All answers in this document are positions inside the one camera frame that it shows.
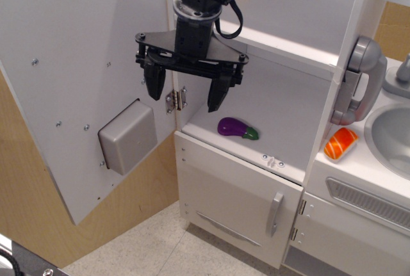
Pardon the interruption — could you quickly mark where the white toy fridge cabinet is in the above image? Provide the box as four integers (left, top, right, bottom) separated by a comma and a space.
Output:
177, 0, 384, 184

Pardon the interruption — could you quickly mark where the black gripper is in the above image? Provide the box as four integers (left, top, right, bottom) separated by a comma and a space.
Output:
135, 20, 249, 113

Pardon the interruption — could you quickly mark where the magnetic door catch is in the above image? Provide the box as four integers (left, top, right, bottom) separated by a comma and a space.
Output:
261, 154, 285, 168

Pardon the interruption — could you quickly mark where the metal frame corner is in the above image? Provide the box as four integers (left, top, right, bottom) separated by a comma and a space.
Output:
1, 235, 67, 276

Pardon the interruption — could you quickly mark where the grey toy sink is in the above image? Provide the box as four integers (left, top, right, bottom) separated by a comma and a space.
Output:
365, 104, 409, 179

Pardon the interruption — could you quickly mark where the black cable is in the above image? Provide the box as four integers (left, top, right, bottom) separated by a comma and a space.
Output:
214, 0, 244, 40

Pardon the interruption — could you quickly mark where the white fridge door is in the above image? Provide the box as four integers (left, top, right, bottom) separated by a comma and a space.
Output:
1, 0, 176, 224

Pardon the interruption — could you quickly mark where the grey toy telephone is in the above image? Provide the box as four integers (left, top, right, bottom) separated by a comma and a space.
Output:
331, 36, 388, 126

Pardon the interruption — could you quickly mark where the white lower freezer door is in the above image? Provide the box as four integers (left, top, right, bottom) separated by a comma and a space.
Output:
174, 131, 302, 268

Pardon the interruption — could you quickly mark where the white kitchen counter unit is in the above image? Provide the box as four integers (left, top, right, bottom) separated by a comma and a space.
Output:
283, 56, 410, 276

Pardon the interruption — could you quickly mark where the grey freezer door handle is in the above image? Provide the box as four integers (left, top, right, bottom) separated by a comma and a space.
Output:
265, 192, 284, 238

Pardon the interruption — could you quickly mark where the grey dispenser box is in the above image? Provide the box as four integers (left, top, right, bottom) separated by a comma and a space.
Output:
98, 100, 158, 175

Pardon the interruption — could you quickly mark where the metal door hinge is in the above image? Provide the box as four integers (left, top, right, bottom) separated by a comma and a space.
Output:
165, 86, 188, 114

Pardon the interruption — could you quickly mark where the grey vent grille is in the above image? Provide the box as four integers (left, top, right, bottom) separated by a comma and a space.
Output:
325, 177, 409, 231

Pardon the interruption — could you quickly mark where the grey toy faucet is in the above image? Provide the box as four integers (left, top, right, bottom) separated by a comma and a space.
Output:
382, 54, 409, 99

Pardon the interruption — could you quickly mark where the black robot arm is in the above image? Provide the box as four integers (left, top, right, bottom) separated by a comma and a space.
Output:
135, 0, 249, 112

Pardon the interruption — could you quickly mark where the orange salmon sushi toy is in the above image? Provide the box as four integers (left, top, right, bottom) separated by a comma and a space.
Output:
323, 127, 359, 163

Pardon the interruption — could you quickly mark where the purple toy eggplant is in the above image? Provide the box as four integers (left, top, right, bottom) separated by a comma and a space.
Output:
217, 117, 259, 140

